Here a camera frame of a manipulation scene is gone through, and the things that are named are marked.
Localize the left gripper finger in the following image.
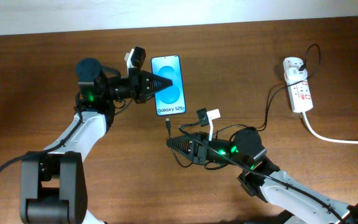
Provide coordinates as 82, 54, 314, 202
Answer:
143, 86, 168, 101
141, 70, 172, 87

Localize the blue Galaxy smartphone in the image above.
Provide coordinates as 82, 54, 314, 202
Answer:
150, 55, 188, 116

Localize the black charger cable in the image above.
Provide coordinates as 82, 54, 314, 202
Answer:
165, 43, 321, 169

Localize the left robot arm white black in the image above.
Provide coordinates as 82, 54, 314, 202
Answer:
19, 58, 173, 223

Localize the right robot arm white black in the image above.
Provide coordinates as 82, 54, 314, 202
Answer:
167, 128, 358, 223

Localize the white charger plug adapter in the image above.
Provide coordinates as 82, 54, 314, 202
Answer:
284, 67, 308, 85

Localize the white power strip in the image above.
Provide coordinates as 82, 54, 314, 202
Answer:
283, 57, 313, 113

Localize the white power strip cord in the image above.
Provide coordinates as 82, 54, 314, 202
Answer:
300, 111, 358, 146

